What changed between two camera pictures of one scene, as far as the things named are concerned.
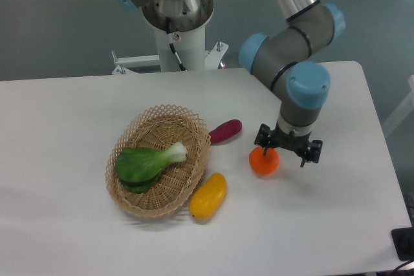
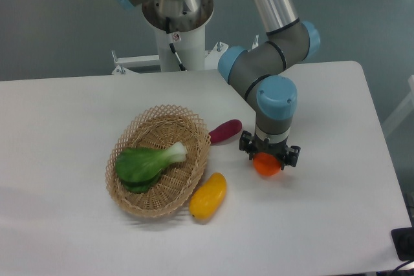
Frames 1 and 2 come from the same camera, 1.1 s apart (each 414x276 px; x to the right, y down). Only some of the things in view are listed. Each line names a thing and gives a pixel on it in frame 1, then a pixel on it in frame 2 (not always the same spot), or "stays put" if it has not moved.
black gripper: (298, 143) → (265, 145)
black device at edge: (403, 242) stays put
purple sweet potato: (225, 131) stays put
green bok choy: (136, 169) stays put
